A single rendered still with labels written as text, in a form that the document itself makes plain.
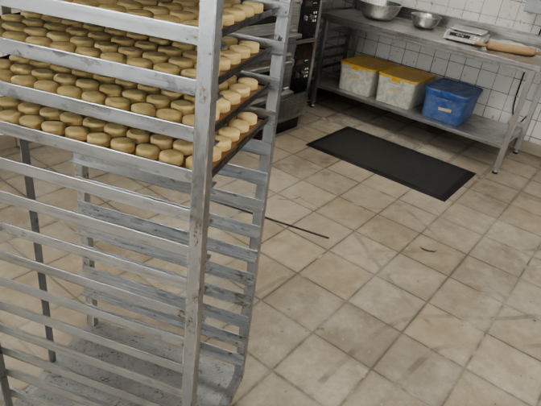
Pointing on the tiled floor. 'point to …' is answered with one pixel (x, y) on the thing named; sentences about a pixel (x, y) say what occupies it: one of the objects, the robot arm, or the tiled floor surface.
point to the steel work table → (500, 130)
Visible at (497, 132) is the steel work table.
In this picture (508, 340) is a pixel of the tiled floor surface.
